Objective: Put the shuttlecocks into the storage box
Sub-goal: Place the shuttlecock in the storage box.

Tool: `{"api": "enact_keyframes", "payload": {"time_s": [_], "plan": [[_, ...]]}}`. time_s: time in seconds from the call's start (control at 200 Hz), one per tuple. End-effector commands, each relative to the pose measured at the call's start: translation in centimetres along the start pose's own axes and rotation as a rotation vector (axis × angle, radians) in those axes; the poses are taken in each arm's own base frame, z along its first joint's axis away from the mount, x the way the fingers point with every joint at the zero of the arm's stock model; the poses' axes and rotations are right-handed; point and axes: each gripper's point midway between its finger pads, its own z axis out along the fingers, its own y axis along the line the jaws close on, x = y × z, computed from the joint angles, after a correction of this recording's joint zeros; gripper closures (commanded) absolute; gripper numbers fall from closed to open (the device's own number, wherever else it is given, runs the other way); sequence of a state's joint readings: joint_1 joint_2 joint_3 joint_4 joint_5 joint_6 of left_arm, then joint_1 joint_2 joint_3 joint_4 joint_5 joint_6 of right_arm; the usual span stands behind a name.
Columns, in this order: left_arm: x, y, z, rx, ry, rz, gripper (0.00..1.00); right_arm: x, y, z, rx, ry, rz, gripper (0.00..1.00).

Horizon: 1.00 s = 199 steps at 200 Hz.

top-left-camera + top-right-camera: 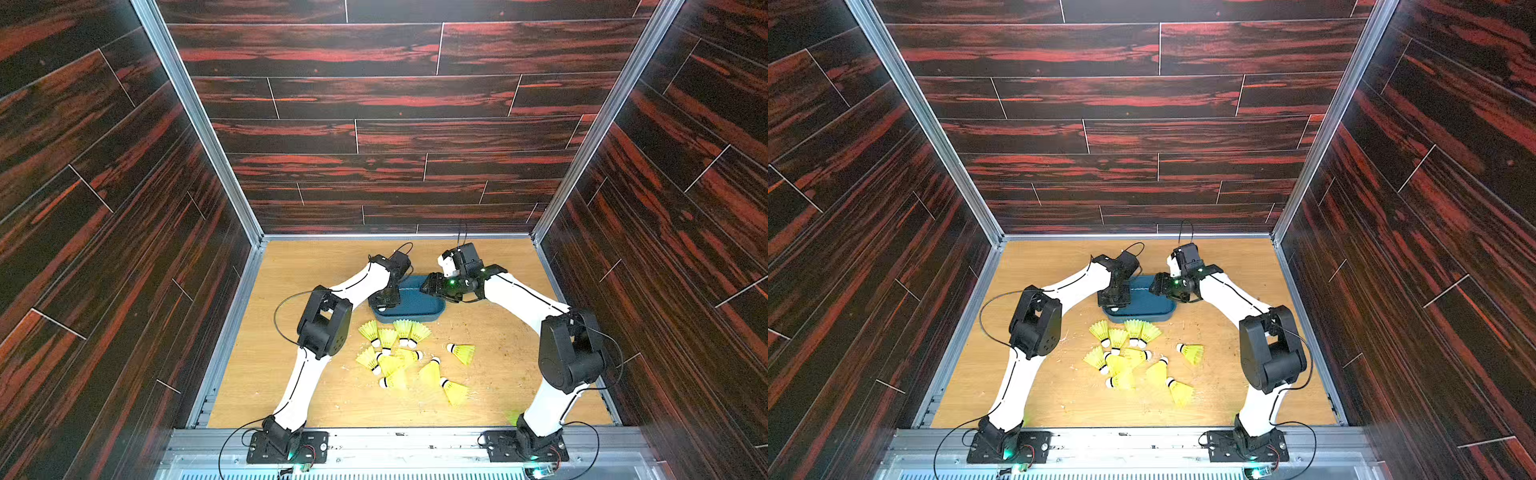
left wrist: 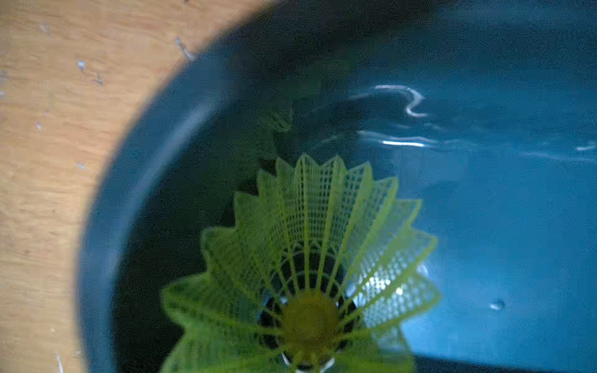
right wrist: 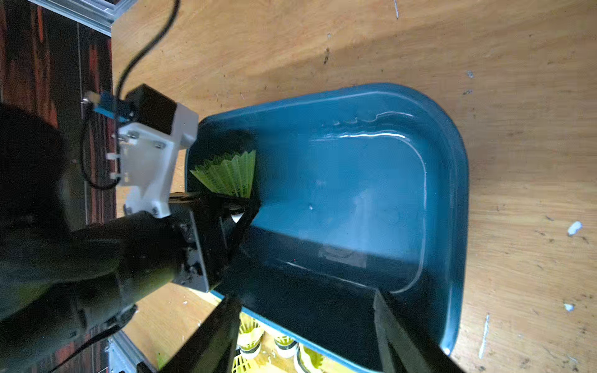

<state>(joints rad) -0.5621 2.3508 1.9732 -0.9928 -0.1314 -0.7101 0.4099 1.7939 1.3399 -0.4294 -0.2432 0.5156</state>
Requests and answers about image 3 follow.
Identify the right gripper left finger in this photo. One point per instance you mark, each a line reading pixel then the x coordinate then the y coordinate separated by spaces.
pixel 212 347

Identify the yellow shuttlecock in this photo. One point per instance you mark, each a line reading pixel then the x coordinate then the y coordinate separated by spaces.
pixel 230 174
pixel 286 346
pixel 250 335
pixel 308 361

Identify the teal plastic storage box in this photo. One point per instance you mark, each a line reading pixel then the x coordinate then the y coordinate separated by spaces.
pixel 362 190

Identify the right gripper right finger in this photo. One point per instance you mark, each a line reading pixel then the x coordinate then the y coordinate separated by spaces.
pixel 403 346

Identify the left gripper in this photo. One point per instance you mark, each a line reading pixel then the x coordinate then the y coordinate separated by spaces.
pixel 213 227

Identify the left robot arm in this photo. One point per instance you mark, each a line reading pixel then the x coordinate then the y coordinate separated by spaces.
pixel 58 284

